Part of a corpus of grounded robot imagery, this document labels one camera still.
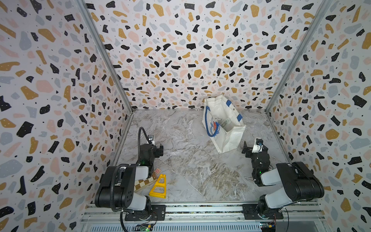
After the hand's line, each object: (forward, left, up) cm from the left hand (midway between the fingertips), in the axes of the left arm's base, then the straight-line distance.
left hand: (154, 143), depth 93 cm
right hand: (-2, -64, +4) cm, 64 cm away
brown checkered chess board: (-24, +5, -4) cm, 25 cm away
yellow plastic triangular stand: (-26, -6, -7) cm, 27 cm away
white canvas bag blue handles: (+26, -43, +4) cm, 50 cm away
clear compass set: (+14, -47, +4) cm, 49 cm away
